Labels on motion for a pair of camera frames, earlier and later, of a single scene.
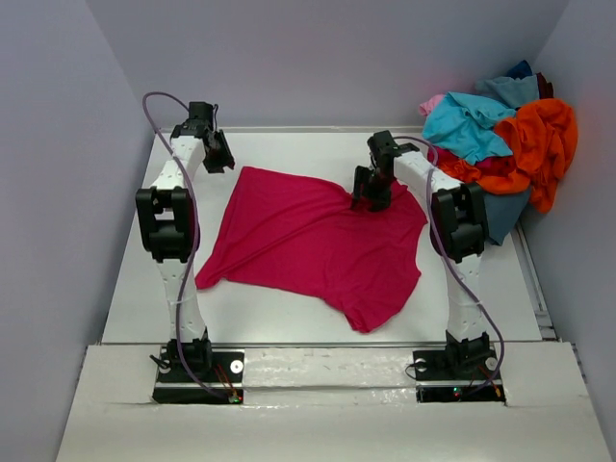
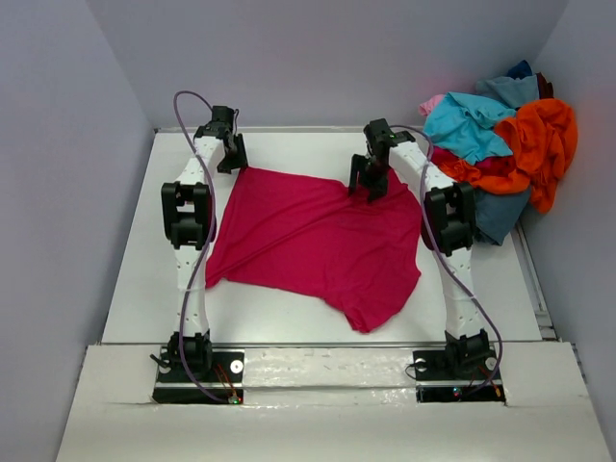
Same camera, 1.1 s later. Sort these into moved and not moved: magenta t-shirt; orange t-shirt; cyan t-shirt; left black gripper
Moved: left black gripper
Not moved: orange t-shirt; magenta t-shirt; cyan t-shirt
